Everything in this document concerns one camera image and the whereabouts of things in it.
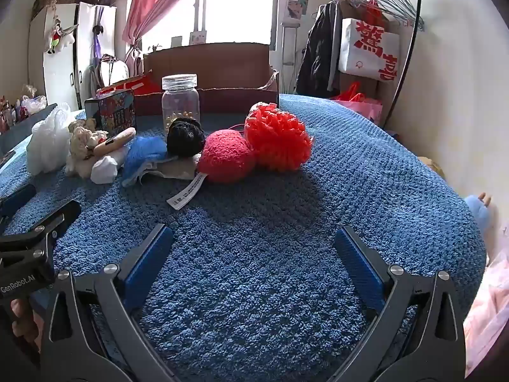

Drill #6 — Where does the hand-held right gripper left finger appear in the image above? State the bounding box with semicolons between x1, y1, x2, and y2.
40;223;181;382

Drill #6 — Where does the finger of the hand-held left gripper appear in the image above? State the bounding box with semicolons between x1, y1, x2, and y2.
0;184;37;223
24;200;82;247

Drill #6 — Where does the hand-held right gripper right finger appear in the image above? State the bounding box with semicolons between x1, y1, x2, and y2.
333;226;467;382

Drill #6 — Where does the white cloth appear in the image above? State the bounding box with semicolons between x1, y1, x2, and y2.
91;155;120;185

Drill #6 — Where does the white mesh bath pouf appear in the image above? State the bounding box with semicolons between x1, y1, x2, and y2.
26;103;80;176

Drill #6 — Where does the beige crocheted toy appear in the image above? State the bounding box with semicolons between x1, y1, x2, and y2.
68;118;109;156

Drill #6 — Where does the beige cloth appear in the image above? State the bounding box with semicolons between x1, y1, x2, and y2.
139;155;201;186

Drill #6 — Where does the white fluffy plush with bow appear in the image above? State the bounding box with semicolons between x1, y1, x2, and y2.
66;126;136;178

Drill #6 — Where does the blue cloth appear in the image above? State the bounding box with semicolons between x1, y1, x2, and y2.
121;135;170;187

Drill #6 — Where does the black knitted ball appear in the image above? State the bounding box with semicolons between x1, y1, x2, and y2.
166;118;206;157

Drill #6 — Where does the red fluffy sponge with label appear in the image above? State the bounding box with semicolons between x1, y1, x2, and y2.
167;131;256;210

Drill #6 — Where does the orange-red yarn ball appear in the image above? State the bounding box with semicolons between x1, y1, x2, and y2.
243;103;315;173

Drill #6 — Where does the cardboard box with red lining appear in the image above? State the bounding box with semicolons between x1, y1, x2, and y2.
97;42;280;118

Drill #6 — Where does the person's left hand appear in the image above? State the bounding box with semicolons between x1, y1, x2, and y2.
10;298;42;353

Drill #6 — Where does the dark covered side table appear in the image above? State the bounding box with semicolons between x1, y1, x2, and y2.
0;103;58;156

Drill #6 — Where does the group of small bottles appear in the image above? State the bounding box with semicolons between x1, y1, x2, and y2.
0;95;24;134

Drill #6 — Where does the white plastic bag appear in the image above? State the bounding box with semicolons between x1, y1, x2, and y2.
20;95;47;114

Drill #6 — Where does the blue textured blanket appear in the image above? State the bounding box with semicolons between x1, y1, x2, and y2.
0;93;488;382

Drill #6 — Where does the colourful printed box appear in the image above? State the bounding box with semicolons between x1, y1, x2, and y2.
84;89;137;132

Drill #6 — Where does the yellow-green plush toy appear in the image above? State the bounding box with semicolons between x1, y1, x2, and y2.
417;155;446;180

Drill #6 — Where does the blue plush toy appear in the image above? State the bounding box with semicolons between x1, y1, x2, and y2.
464;192;494;235

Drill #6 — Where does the pink cloth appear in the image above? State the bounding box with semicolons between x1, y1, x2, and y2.
463;247;509;375

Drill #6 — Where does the white wardrobe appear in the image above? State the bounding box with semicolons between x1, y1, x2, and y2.
27;2;118;110

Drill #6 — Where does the pink shopping bag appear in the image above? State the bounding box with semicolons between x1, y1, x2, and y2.
330;99;383;124

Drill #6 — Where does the white hanging bag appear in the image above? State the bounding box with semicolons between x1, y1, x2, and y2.
97;53;130;88

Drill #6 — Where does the hanging stuffed doll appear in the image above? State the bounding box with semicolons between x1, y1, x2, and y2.
47;14;78;54

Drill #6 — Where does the red plastic bag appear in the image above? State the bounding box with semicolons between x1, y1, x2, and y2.
330;81;366;102

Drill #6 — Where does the black clothes rack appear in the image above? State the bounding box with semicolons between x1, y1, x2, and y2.
350;0;423;128

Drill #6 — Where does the dark hanging jacket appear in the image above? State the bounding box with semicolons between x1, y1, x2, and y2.
295;2;343;98

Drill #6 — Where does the white paper bag red print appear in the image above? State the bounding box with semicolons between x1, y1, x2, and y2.
338;18;400;82

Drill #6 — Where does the metal crutch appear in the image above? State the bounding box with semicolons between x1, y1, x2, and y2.
279;21;300;92

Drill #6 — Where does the pink curtain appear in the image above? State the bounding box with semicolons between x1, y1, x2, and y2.
122;0;211;76

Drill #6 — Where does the purple hanging strap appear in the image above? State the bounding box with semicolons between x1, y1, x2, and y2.
91;6;106;64

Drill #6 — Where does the wall poster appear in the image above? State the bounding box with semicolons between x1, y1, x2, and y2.
287;0;310;20

